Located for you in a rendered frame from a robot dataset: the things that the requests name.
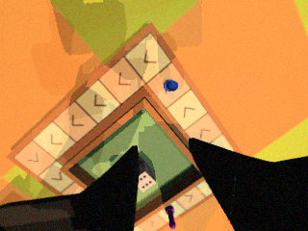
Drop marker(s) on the beige die with black pips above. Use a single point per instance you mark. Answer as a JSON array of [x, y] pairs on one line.
[[147, 176]]

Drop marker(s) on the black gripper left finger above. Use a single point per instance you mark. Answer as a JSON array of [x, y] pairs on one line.
[[108, 204]]

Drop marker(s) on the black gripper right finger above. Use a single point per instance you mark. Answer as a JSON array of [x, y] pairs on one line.
[[255, 194]]

